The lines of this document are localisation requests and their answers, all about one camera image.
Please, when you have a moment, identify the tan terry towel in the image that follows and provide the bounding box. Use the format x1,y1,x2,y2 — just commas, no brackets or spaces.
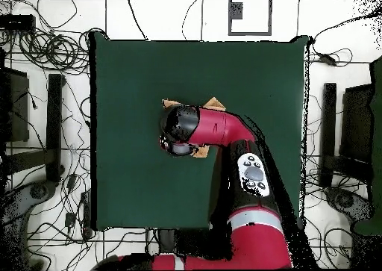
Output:
161,96,227,159

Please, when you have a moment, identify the black flat box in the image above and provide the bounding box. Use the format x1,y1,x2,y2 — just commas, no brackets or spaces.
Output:
0,14,36,30

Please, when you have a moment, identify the dark green table cloth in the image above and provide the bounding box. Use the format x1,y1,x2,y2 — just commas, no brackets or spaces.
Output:
89,31,310,232

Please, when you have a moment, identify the black power strip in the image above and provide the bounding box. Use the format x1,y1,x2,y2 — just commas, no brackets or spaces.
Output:
79,190,93,240

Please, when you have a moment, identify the black stand base bar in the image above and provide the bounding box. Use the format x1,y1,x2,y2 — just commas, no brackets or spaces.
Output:
5,73,66,184
318,82,372,189

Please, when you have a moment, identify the grey leg with round knob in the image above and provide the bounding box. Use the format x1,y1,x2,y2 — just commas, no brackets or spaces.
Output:
0,179,57,233
324,187,374,224

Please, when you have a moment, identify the dark square box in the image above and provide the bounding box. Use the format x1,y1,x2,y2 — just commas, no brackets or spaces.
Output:
0,66,30,143
339,84,375,164

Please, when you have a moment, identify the long black power adapter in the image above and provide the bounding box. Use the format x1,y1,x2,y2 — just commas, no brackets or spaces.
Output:
316,52,339,66

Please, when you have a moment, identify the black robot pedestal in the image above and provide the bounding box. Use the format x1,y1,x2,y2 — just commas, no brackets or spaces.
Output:
157,228,234,261

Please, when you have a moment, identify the coiled black cable bundle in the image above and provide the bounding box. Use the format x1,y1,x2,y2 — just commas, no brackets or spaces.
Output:
17,27,90,75

